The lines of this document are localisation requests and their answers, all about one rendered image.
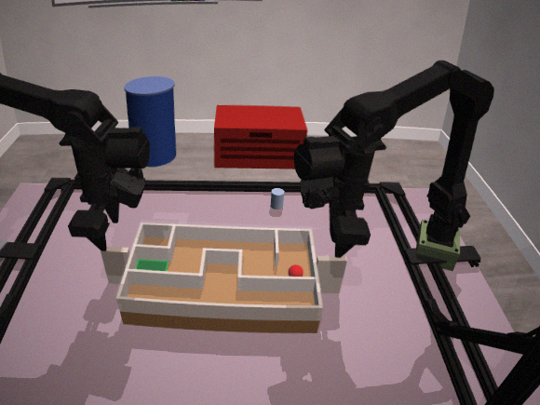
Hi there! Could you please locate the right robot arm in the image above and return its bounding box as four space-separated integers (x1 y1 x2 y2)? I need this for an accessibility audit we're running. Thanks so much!
294 61 494 247

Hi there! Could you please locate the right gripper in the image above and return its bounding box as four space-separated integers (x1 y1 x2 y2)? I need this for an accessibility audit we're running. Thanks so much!
330 175 371 258

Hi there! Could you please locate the wooden maze board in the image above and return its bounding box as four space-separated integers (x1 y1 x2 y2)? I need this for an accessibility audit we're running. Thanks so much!
101 220 347 333

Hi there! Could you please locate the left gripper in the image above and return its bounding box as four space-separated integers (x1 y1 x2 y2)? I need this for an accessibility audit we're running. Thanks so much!
68 166 119 251

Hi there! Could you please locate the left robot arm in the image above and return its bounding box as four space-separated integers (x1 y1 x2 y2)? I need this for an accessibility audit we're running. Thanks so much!
0 73 150 209

